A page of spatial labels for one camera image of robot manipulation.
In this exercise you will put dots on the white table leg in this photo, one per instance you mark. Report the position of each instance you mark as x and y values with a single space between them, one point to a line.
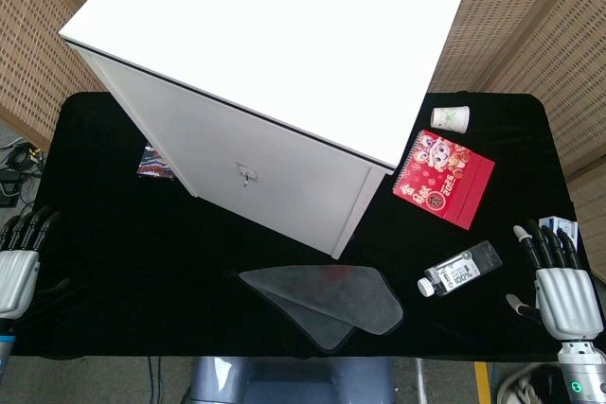
421 382

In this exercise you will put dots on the red blue patterned packet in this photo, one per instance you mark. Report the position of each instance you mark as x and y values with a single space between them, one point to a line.
152 166

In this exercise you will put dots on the clear plastic water bottle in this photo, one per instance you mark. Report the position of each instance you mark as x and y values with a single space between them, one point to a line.
459 271

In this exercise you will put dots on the red desk calendar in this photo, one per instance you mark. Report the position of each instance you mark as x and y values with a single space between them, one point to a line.
450 186

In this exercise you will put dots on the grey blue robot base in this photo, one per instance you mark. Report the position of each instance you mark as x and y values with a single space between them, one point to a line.
293 382

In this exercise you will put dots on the white cabinet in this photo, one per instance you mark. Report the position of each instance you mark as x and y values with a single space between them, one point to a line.
265 44

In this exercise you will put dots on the perforated brown partition panel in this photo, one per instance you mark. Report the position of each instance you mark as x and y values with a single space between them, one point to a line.
33 44
535 21

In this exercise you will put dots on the blue white long box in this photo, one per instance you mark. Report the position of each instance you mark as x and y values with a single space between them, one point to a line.
551 223

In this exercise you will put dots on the white paper cup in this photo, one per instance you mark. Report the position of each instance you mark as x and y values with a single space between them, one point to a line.
450 118

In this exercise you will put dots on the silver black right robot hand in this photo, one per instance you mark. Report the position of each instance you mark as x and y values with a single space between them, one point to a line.
565 300

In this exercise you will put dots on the grey translucent folder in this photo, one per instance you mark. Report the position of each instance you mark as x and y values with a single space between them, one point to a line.
331 300

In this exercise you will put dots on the black tablecloth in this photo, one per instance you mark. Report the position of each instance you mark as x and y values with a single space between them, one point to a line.
142 257

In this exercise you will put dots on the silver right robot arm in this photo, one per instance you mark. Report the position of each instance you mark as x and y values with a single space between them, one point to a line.
580 371

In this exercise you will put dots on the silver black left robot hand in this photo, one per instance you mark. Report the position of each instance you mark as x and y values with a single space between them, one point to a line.
16 276

